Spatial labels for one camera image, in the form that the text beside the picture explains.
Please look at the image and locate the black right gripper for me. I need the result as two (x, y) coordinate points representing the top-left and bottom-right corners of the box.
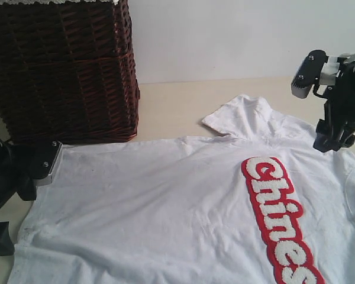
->
(313, 70), (355, 153)

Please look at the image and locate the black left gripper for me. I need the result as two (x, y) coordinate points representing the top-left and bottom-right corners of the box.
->
(0, 139), (37, 256)

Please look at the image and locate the white t-shirt red lettering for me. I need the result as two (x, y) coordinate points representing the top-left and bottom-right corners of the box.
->
(9, 95), (355, 283)

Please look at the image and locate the dark brown wicker basket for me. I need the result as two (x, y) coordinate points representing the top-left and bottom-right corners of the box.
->
(0, 1), (140, 144)

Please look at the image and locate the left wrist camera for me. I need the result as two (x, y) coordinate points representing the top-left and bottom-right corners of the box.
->
(14, 140), (63, 186)

